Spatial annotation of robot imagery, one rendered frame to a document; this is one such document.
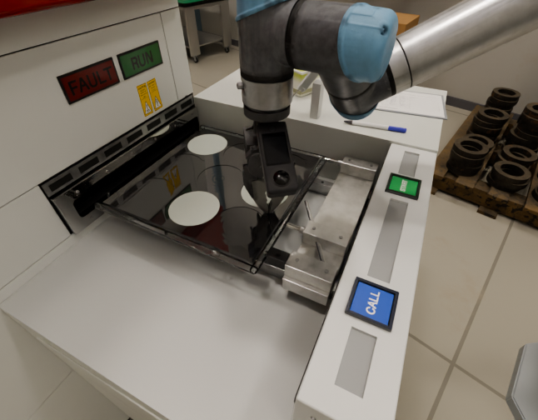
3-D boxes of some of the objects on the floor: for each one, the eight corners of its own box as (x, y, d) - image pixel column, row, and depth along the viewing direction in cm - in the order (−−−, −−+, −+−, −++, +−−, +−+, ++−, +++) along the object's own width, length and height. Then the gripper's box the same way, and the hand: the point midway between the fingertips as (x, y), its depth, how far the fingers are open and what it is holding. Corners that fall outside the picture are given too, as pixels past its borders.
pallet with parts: (589, 152, 239) (636, 96, 208) (568, 252, 166) (636, 187, 136) (470, 118, 281) (495, 67, 250) (412, 186, 209) (437, 125, 178)
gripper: (289, 88, 50) (285, 189, 64) (234, 92, 49) (241, 193, 63) (301, 112, 44) (293, 217, 58) (238, 116, 43) (246, 222, 57)
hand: (269, 209), depth 58 cm, fingers closed
